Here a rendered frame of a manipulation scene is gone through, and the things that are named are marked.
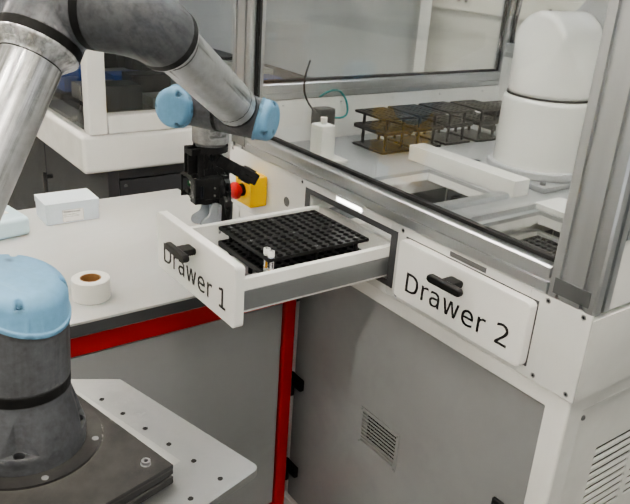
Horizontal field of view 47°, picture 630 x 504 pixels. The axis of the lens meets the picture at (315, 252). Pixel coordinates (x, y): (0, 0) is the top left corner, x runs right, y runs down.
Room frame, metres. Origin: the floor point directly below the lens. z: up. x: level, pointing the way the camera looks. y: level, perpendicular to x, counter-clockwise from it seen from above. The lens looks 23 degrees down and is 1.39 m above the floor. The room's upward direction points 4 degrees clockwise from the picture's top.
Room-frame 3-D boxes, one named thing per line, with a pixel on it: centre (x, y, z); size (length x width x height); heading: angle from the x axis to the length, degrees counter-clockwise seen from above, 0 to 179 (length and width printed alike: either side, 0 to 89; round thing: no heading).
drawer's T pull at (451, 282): (1.07, -0.22, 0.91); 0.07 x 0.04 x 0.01; 37
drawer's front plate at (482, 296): (1.08, -0.24, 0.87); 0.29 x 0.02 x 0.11; 37
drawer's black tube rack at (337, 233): (1.26, 0.04, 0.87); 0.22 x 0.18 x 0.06; 127
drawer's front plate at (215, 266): (1.14, 0.20, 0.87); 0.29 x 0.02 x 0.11; 37
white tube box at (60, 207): (1.62, 0.60, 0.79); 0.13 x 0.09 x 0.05; 127
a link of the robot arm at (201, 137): (1.43, 0.23, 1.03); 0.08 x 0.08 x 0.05
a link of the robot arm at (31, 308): (0.74, 0.35, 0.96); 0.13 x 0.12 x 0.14; 70
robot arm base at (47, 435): (0.74, 0.35, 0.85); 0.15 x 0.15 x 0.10
